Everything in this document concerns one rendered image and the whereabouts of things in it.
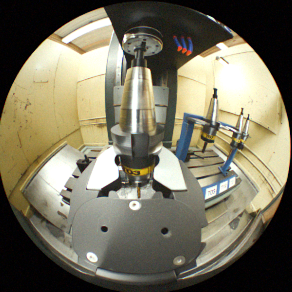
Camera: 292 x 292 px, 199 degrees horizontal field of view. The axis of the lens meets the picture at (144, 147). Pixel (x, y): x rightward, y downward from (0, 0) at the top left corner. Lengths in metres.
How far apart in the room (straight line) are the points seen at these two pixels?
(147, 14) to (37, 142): 1.15
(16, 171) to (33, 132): 0.40
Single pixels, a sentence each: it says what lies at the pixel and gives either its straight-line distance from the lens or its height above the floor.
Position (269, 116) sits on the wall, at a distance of 1.03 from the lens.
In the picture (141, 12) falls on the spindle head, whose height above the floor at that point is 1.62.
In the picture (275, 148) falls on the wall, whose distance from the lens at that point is 1.00.
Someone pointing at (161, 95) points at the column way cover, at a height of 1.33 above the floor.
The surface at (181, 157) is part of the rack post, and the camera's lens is 0.33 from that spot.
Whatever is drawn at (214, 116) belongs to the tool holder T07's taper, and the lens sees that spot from 0.27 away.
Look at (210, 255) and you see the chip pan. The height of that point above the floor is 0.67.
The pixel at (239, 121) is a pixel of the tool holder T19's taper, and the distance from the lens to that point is 0.46.
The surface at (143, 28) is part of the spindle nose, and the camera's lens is 0.41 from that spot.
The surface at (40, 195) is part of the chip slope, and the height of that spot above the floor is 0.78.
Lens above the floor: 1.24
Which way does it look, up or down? 29 degrees down
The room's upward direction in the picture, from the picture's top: 2 degrees clockwise
